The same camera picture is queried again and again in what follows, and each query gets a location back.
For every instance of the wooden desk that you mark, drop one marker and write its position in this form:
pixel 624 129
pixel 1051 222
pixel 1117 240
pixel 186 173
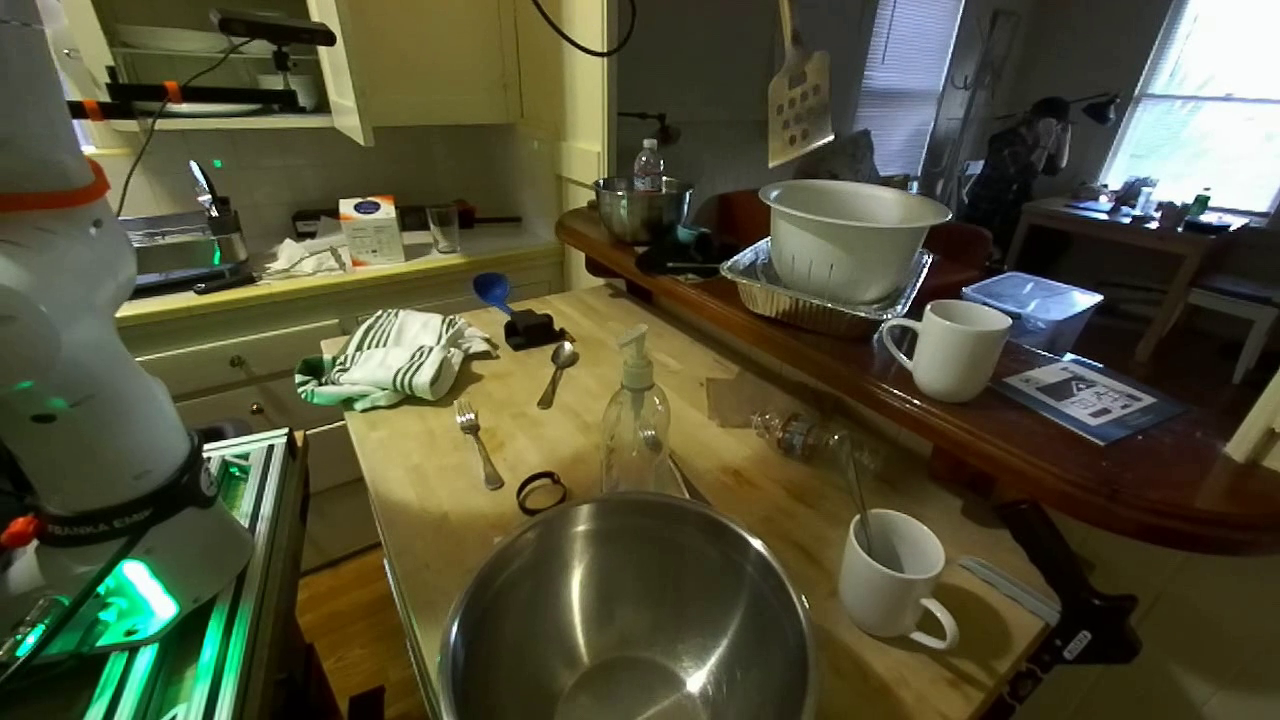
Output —
pixel 1132 234

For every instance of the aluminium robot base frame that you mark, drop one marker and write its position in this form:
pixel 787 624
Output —
pixel 200 640

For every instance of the clear plastic water bottle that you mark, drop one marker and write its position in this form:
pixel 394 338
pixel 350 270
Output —
pixel 646 184

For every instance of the white plastic colander dish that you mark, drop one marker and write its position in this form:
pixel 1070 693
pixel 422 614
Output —
pixel 847 245

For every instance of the person in dark clothes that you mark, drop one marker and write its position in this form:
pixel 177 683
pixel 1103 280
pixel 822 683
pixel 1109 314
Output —
pixel 1014 164

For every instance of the clear soap pump bottle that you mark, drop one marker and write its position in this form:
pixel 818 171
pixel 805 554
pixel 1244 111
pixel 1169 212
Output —
pixel 636 424

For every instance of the printed pamphlet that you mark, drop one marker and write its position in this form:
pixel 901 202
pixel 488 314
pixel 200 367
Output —
pixel 1082 396

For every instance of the white tissue box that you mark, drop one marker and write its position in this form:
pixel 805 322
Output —
pixel 369 228

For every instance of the metal spoon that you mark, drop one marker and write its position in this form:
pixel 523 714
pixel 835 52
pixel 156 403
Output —
pixel 468 424
pixel 561 355

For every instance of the white chair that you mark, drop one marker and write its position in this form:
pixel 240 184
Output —
pixel 1232 306

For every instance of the crushed clear plastic bottle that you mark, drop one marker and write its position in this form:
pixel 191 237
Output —
pixel 803 433

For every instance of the small black box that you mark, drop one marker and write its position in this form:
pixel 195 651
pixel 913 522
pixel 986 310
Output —
pixel 535 329

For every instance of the white cabinet door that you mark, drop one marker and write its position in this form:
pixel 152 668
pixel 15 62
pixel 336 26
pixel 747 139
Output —
pixel 400 62

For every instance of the small white mug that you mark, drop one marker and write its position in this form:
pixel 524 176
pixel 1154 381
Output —
pixel 884 595

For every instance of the bright window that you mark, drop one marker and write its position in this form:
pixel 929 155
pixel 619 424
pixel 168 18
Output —
pixel 1200 104

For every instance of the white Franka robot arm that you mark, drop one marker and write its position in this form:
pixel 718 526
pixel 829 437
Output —
pixel 83 332

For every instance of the black pole with orange clamps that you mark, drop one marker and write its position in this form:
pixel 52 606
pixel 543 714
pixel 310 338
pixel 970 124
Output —
pixel 200 97

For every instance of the silver kitchen appliance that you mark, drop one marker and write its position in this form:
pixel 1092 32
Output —
pixel 173 245

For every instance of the small steel mixing bowl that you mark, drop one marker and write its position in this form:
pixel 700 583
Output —
pixel 624 624

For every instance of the aluminium foil tray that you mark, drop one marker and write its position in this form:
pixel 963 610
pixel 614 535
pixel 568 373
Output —
pixel 765 289

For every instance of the blue plastic funnel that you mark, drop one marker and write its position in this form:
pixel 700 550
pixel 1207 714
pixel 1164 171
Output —
pixel 494 289

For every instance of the clear plastic lidded container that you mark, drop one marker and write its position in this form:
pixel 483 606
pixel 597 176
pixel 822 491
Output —
pixel 1032 306

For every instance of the large white mug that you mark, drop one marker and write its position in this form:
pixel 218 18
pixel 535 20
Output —
pixel 955 355

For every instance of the white striped dish towel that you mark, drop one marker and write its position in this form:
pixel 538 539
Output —
pixel 387 359

